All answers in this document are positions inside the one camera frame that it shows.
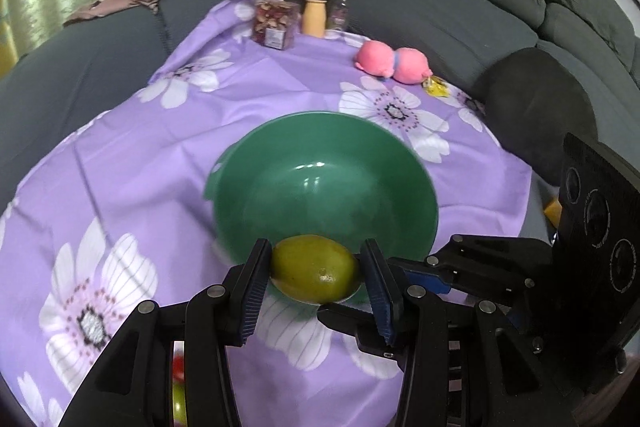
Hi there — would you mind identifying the yellow-green lemon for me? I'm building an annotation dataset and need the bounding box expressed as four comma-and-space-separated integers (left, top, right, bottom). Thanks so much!
270, 234, 361, 305

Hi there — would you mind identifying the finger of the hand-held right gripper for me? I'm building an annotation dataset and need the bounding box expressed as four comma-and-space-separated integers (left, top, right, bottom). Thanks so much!
390, 234, 556, 308
317, 303, 401, 359

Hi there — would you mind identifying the green mango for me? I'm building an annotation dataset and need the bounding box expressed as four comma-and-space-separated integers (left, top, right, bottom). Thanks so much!
172, 382, 189, 427

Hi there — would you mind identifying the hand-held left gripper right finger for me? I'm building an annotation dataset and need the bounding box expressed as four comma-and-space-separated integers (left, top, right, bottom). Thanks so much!
359, 238, 576, 427

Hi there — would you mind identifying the dark grey cushion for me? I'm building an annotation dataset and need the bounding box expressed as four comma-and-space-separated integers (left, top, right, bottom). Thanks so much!
472, 48, 598, 188

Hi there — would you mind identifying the small yellow packet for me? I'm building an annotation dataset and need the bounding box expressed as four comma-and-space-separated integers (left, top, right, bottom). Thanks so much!
424, 76, 449, 98

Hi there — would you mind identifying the yellow bottle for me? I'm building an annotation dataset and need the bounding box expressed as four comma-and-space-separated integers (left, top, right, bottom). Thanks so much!
301, 0, 328, 38

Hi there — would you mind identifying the pink plush toy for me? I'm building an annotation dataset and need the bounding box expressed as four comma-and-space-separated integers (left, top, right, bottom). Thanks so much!
355, 40, 434, 85

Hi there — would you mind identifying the grey sofa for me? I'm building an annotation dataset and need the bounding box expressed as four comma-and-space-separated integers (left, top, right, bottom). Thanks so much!
0, 0, 640, 253

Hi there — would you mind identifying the green plastic bowl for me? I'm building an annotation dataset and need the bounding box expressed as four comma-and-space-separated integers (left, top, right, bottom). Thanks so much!
204, 111, 440, 308

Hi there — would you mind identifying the purple floral cloth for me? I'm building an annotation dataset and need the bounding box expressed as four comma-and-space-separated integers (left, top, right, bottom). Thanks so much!
0, 0, 532, 427

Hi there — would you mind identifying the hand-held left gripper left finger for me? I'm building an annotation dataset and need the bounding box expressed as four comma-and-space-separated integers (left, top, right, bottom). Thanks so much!
57, 237, 273, 427

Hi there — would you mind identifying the clear bottle with pink label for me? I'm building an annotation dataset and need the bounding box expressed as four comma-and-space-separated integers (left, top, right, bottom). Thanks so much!
325, 0, 354, 32

